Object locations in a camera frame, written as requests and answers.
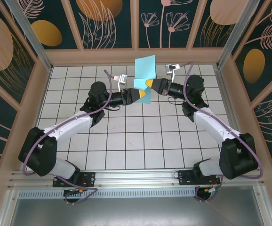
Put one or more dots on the aluminium side rail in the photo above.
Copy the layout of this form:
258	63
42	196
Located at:
221	82

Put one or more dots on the light blue cloth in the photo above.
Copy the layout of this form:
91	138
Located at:
145	67

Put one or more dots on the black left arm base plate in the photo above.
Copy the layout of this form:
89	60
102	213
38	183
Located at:
89	179

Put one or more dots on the grey metal sheet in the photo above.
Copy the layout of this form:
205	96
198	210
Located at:
136	212

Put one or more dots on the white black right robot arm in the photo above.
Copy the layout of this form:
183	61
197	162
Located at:
211	124

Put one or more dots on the long aluminium mounting rail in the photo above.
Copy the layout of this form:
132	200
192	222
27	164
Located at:
136	176

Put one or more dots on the aluminium corner post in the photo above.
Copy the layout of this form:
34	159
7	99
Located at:
32	40
234	35

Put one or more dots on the white grid table mat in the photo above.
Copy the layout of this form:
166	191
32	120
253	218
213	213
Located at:
126	141

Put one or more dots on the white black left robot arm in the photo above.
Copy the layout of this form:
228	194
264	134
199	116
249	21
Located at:
67	127

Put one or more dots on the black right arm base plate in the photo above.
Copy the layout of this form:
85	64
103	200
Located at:
185	179

